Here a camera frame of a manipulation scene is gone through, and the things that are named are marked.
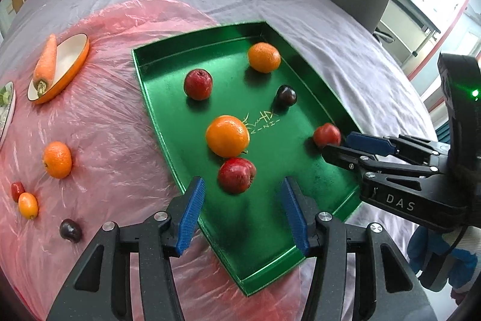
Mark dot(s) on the dark plum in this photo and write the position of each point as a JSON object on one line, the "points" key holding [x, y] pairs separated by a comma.
{"points": [[70, 230], [286, 96]]}

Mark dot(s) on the grey patterned plate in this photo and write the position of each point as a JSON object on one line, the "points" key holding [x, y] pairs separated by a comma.
{"points": [[7, 118]]}

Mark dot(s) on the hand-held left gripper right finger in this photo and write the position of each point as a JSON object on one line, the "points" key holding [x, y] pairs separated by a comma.
{"points": [[297, 215]]}

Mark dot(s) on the red apple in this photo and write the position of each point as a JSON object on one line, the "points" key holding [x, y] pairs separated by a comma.
{"points": [[327, 135], [198, 84], [236, 175], [17, 191]]}

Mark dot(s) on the green tray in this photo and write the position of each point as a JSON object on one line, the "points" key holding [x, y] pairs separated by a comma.
{"points": [[169, 80]]}

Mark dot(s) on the orange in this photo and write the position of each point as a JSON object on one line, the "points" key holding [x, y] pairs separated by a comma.
{"points": [[227, 136], [264, 57], [57, 159], [28, 205]]}

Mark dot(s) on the person's right hand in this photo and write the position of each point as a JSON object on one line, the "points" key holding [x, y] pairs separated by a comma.
{"points": [[421, 245]]}

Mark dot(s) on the carrot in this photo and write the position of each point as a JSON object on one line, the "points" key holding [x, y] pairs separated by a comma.
{"points": [[45, 61]]}

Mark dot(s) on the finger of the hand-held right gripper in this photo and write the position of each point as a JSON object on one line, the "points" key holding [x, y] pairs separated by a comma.
{"points": [[370, 144], [340, 155]]}

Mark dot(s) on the orange plate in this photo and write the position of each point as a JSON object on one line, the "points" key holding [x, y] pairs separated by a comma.
{"points": [[71, 54]]}

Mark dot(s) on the bok choy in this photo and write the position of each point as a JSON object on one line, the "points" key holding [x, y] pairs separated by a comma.
{"points": [[3, 95]]}

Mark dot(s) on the pink plastic sheet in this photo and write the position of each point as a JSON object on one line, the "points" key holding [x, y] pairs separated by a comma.
{"points": [[112, 118]]}

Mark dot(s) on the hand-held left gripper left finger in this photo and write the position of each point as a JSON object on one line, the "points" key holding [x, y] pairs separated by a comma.
{"points": [[191, 215]]}

